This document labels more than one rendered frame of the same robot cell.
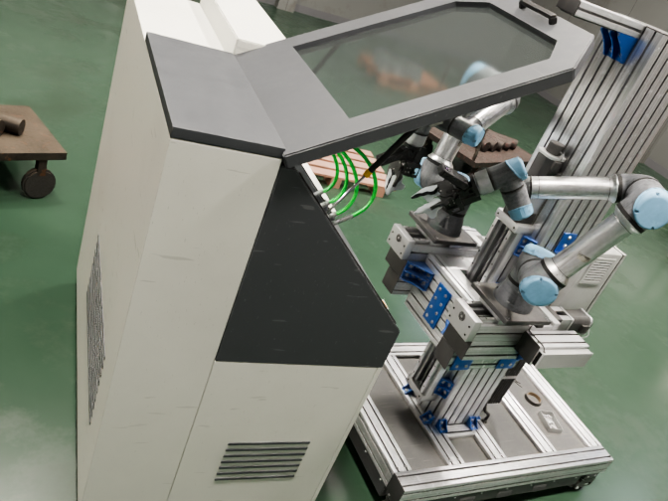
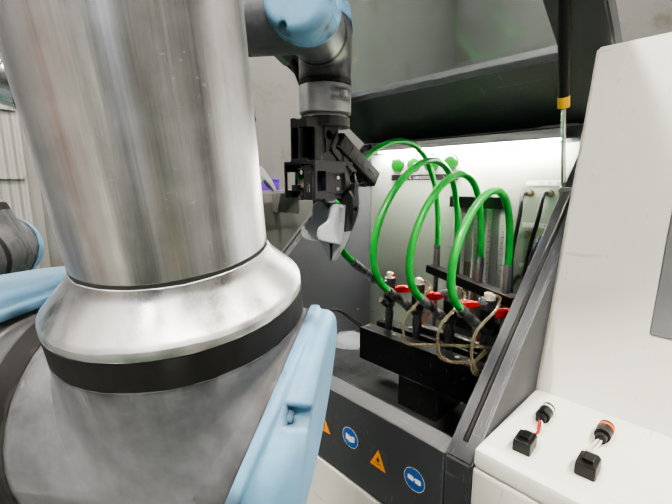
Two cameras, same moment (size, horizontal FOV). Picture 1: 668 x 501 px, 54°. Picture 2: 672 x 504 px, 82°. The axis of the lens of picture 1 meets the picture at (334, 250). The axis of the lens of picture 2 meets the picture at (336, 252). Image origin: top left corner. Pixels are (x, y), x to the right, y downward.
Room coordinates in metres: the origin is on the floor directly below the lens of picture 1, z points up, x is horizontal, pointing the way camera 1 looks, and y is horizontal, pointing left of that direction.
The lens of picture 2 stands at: (2.79, -0.24, 1.32)
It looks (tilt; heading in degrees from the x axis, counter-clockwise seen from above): 10 degrees down; 166
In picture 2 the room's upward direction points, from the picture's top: straight up
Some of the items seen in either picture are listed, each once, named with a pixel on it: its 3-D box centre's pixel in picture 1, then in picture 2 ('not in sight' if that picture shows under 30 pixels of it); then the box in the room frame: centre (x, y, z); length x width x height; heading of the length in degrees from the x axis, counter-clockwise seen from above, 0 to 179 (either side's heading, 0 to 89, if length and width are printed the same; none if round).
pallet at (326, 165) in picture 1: (324, 162); not in sight; (5.24, 0.36, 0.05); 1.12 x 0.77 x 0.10; 119
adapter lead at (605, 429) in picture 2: not in sight; (596, 446); (2.44, 0.20, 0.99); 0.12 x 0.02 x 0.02; 121
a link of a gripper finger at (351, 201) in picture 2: not in sight; (344, 202); (2.23, -0.09, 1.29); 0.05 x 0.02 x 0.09; 30
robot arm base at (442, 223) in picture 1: (448, 217); not in sight; (2.53, -0.39, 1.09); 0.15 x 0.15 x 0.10
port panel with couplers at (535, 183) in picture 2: not in sight; (543, 234); (2.04, 0.45, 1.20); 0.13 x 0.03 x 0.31; 30
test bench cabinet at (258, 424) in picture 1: (247, 377); not in sight; (1.94, 0.12, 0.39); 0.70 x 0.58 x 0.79; 30
